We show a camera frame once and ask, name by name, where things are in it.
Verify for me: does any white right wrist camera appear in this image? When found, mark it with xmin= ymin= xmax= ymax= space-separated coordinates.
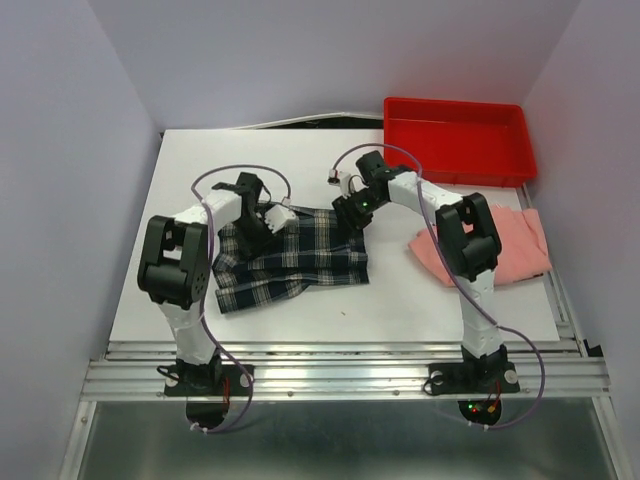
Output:
xmin=327 ymin=169 xmax=358 ymax=198

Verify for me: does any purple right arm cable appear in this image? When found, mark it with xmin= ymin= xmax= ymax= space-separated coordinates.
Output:
xmin=329 ymin=143 xmax=547 ymax=432

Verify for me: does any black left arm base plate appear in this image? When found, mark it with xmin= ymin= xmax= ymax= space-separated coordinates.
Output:
xmin=156 ymin=360 xmax=249 ymax=429

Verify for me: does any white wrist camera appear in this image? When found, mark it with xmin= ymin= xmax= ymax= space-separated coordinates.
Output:
xmin=263 ymin=204 xmax=297 ymax=234
xmin=327 ymin=169 xmax=358 ymax=198

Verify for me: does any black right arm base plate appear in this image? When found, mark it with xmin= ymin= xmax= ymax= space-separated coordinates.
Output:
xmin=422 ymin=361 xmax=521 ymax=430

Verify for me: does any red plastic bin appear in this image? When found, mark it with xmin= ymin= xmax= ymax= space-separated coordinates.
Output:
xmin=383 ymin=97 xmax=538 ymax=188

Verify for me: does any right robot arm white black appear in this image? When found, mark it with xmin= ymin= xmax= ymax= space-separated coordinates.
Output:
xmin=328 ymin=151 xmax=508 ymax=390

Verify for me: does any pink folded skirt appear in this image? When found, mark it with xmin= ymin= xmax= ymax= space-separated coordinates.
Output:
xmin=408 ymin=205 xmax=552 ymax=287

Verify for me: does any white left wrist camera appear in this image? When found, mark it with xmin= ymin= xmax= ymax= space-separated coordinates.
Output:
xmin=263 ymin=204 xmax=297 ymax=234

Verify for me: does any navy plaid skirt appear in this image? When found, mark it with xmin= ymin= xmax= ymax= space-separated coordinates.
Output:
xmin=212 ymin=207 xmax=369 ymax=314

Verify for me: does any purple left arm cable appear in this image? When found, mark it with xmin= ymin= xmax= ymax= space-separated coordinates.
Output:
xmin=190 ymin=164 xmax=294 ymax=435

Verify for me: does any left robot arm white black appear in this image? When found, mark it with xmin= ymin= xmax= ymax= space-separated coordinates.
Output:
xmin=137 ymin=172 xmax=296 ymax=394

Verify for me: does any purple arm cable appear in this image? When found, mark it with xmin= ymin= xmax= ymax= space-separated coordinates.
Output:
xmin=190 ymin=164 xmax=294 ymax=435
xmin=329 ymin=143 xmax=547 ymax=432

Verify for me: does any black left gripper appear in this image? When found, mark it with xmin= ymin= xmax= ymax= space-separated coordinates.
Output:
xmin=231 ymin=212 xmax=279 ymax=262

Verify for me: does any aluminium rail frame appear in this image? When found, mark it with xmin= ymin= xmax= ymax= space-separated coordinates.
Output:
xmin=61 ymin=205 xmax=633 ymax=479

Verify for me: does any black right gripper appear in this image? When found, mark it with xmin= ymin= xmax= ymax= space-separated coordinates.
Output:
xmin=332 ymin=189 xmax=386 ymax=243

